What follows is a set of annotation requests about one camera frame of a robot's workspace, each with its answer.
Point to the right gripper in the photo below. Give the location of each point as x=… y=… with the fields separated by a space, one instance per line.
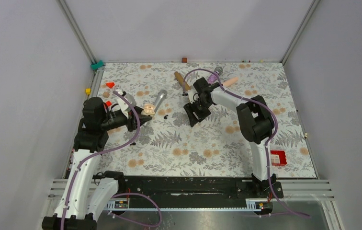
x=191 y=108

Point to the silver microphone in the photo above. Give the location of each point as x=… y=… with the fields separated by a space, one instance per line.
x=161 y=96

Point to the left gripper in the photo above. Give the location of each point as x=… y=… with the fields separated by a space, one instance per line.
x=131 y=121

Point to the red triangle block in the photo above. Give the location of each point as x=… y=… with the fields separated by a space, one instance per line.
x=110 y=84

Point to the beige charging case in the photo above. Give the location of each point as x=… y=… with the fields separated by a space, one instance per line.
x=148 y=110

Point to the beige small block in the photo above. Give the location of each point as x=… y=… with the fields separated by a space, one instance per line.
x=106 y=94

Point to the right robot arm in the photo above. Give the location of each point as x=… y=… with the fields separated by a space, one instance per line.
x=257 y=125

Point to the yellow cube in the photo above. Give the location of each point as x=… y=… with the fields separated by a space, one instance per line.
x=88 y=91

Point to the pink microphone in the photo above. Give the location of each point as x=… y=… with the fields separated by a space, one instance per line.
x=230 y=81

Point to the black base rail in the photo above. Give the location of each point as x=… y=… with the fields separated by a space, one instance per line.
x=192 y=192

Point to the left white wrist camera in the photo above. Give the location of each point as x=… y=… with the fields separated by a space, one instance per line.
x=126 y=104

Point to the purple glitter microphone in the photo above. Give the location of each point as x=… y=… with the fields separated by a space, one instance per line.
x=213 y=78

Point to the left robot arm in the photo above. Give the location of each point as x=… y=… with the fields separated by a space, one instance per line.
x=77 y=210

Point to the floral table mat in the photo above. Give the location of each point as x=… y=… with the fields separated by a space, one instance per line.
x=213 y=147

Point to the gold microphone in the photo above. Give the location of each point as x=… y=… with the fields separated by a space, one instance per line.
x=181 y=81

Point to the red box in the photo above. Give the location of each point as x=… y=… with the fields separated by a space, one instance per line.
x=278 y=158

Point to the teal corner clip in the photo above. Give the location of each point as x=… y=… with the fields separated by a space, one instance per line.
x=97 y=65

